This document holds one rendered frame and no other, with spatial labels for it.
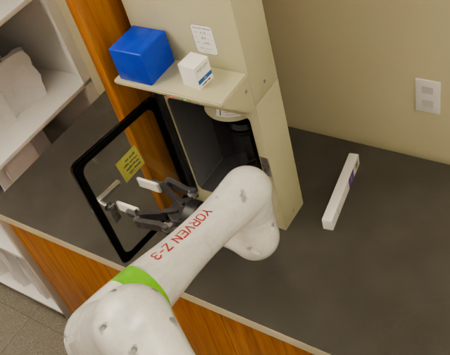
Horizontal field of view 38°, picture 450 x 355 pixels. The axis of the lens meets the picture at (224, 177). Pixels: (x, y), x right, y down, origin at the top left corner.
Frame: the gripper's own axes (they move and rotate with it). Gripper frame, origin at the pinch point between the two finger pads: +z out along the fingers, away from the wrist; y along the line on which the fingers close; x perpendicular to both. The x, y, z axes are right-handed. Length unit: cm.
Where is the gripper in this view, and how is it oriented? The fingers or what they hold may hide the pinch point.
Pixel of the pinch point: (136, 196)
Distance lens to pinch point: 163.3
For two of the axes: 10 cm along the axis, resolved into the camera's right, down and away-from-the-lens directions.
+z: -8.3, -2.4, 5.1
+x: 2.3, 6.9, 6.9
